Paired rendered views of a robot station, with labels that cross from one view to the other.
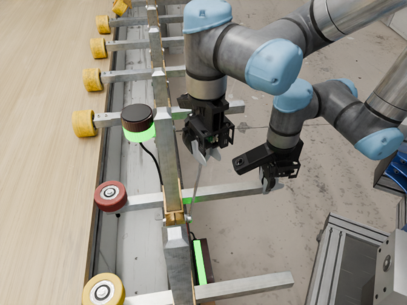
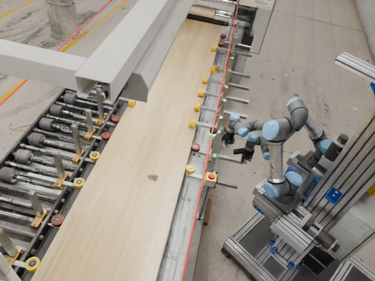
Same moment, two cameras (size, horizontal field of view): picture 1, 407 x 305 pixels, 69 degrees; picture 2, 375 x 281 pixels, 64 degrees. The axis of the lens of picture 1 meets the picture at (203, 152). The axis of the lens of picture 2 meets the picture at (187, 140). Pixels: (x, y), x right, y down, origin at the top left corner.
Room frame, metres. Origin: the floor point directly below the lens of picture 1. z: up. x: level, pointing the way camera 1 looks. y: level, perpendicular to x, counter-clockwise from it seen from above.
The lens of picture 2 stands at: (-1.34, -0.10, 2.78)
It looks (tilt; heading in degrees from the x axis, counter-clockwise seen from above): 45 degrees down; 13
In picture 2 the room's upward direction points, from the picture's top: 10 degrees clockwise
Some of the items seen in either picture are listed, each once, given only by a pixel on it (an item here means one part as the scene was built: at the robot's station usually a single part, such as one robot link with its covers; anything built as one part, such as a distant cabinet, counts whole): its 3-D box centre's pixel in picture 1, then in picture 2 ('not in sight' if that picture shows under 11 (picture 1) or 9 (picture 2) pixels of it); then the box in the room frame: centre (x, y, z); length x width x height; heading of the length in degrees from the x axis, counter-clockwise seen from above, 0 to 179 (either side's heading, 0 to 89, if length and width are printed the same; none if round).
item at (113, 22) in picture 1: (154, 19); (226, 83); (1.48, 0.24, 0.95); 0.50 x 0.04 x 0.04; 99
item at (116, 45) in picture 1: (157, 42); (224, 97); (1.23, 0.20, 0.95); 0.50 x 0.04 x 0.04; 99
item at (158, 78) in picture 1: (166, 137); (216, 136); (0.70, 0.12, 0.88); 0.03 x 0.03 x 0.48; 9
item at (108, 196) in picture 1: (114, 204); (195, 150); (0.47, 0.24, 0.85); 0.08 x 0.08 x 0.11
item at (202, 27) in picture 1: (208, 39); (234, 121); (0.47, -0.01, 1.31); 0.09 x 0.08 x 0.11; 47
